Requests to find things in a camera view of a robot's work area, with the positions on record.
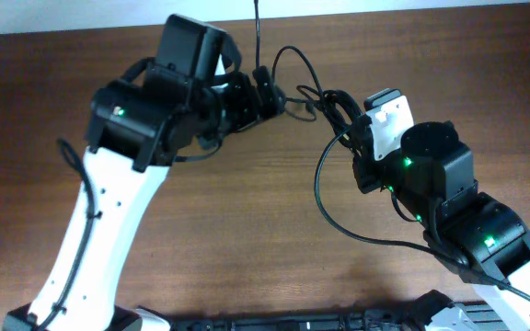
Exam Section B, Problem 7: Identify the left camera cable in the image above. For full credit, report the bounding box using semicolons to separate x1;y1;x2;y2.
34;137;103;331

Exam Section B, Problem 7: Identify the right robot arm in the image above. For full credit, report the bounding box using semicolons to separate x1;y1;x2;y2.
349;115;530;330

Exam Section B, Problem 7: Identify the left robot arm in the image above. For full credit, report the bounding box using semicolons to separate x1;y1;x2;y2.
3;14;285;330

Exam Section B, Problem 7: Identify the camera cable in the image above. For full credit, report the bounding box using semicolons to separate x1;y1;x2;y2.
313;123;530;318
34;137;103;331

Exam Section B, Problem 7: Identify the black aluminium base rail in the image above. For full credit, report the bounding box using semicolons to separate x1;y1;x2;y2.
155;290;510;331

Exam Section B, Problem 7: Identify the black usb cable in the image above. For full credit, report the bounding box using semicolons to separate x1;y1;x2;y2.
253;0;365;148

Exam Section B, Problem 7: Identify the right camera cable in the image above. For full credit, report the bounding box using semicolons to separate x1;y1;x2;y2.
313;123;530;318

